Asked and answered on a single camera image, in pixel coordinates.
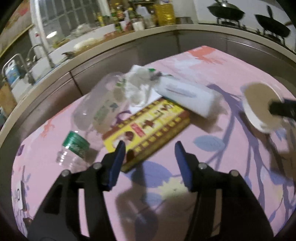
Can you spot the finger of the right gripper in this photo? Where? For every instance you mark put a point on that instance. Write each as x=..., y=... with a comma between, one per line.
x=286, y=109

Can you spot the pink floral tablecloth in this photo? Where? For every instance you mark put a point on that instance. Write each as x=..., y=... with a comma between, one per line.
x=150, y=202

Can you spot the white radish on counter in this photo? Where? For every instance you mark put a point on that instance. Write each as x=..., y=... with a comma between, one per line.
x=85, y=43

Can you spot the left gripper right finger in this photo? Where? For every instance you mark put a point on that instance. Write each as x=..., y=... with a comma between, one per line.
x=226, y=208

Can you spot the white mug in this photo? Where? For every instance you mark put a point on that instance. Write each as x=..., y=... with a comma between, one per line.
x=138, y=26

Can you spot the white card on cloth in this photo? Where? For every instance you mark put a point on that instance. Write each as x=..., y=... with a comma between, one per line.
x=20, y=196

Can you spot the black wok with lid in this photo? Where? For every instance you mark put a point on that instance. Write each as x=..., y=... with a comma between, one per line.
x=225, y=10

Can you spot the white plastic jug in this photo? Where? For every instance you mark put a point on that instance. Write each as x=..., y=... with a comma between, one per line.
x=147, y=17

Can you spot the steel pot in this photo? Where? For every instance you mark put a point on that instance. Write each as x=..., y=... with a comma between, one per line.
x=184, y=20

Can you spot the blue white detergent jug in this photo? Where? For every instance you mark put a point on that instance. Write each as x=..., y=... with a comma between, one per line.
x=12, y=72

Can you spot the large yellow oil bottle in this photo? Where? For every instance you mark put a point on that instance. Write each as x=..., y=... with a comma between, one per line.
x=165, y=13

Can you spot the round paper bowl lid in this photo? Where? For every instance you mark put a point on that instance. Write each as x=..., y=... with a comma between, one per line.
x=257, y=97

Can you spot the wooden cutting board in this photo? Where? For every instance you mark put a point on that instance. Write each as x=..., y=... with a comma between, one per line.
x=8, y=101

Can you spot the black frying pan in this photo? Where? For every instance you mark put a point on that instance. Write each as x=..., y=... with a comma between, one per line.
x=269, y=24

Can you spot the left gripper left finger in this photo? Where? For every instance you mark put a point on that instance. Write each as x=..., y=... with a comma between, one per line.
x=58, y=216

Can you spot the yellow red book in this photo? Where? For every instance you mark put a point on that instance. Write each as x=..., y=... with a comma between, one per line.
x=146, y=131

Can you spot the white tissue paper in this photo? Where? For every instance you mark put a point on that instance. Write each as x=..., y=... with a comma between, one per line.
x=139, y=86

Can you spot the dark sauce bottle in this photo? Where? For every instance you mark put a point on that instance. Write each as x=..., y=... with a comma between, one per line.
x=118, y=17

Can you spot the clear plastic bottle green label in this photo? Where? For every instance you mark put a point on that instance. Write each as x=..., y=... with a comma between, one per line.
x=96, y=114

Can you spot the white tissue pack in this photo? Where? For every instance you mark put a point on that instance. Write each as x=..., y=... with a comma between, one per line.
x=193, y=96

